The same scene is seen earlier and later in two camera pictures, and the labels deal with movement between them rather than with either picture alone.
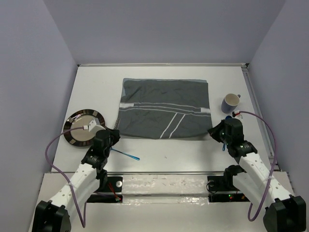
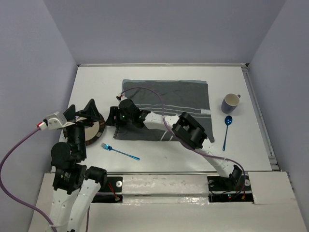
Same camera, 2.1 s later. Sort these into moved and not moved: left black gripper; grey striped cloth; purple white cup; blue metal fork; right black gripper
Moved: right black gripper; left black gripper
Not moved: grey striped cloth; blue metal fork; purple white cup
